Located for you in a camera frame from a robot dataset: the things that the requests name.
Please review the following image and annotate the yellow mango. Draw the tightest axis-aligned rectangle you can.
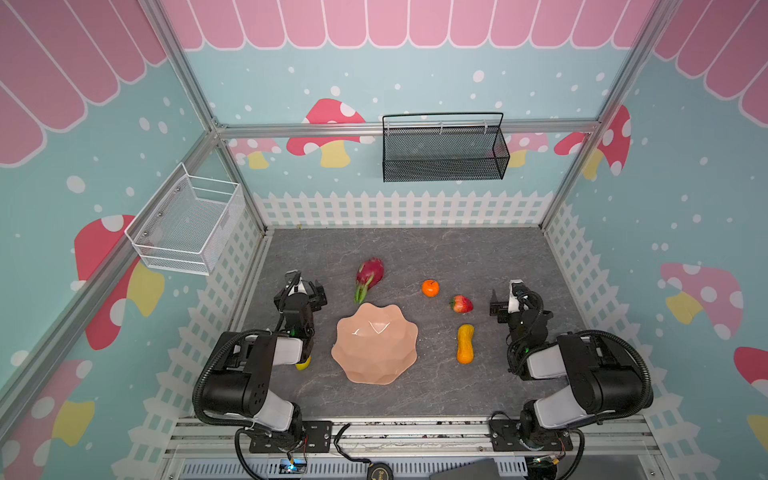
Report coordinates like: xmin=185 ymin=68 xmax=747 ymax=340
xmin=295 ymin=356 xmax=312 ymax=371

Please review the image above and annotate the yellow orange squash fruit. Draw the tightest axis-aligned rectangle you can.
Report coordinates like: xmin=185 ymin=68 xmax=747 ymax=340
xmin=456 ymin=324 xmax=475 ymax=365

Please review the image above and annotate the red strawberry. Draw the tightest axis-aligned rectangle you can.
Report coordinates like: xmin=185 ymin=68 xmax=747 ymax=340
xmin=450 ymin=295 xmax=474 ymax=314

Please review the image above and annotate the pink dragon fruit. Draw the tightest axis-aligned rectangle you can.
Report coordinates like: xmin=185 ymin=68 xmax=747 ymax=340
xmin=354 ymin=258 xmax=385 ymax=304

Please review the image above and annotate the pink scalloped fruit bowl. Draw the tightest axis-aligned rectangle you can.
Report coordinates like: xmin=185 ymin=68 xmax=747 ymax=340
xmin=331 ymin=303 xmax=419 ymax=385

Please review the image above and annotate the small orange fruit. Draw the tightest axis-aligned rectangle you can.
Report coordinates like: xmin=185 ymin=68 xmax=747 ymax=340
xmin=421 ymin=279 xmax=440 ymax=298

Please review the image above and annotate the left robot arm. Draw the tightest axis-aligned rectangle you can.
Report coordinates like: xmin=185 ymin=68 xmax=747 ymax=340
xmin=192 ymin=270 xmax=327 ymax=450

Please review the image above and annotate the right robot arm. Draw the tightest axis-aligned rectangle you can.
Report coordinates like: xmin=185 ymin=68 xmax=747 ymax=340
xmin=488 ymin=279 xmax=654 ymax=451

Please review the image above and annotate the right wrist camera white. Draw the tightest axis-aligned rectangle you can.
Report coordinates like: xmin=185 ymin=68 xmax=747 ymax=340
xmin=507 ymin=279 xmax=523 ymax=313

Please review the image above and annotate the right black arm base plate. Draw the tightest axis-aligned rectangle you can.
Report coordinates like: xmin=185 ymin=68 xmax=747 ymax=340
xmin=488 ymin=417 xmax=573 ymax=453

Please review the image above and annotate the white wire mesh basket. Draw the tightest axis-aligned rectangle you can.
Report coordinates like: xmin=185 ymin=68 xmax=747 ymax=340
xmin=125 ymin=164 xmax=246 ymax=276

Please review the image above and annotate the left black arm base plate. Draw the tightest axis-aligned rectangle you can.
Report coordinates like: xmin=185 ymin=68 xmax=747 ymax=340
xmin=248 ymin=420 xmax=333 ymax=455

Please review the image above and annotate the black cable on rail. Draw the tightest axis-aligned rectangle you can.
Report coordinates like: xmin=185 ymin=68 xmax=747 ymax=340
xmin=332 ymin=423 xmax=373 ymax=466

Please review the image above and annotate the aluminium mounting rail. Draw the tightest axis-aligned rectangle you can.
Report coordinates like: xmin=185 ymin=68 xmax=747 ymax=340
xmin=154 ymin=416 xmax=673 ymax=479

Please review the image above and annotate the black wire mesh basket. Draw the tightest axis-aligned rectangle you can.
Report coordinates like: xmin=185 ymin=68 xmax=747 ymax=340
xmin=381 ymin=112 xmax=511 ymax=183

